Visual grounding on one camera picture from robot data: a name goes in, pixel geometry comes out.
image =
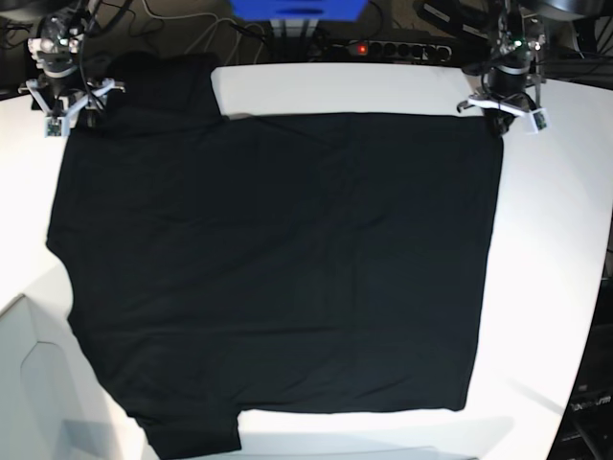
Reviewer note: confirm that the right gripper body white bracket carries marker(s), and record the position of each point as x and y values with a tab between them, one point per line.
61	92

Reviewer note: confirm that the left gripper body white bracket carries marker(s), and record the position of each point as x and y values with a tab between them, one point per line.
506	95

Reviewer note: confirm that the black T-shirt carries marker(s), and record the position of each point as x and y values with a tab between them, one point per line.
323	263

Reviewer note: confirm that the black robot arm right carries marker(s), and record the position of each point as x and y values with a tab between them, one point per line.
66	31

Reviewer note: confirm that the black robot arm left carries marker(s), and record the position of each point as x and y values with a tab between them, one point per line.
508	41

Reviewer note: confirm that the black power strip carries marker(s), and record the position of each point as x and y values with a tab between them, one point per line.
390	51

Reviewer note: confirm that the blue box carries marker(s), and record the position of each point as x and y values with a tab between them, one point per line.
330	10

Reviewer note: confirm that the white bin at table corner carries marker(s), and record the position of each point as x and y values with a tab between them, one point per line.
51	404

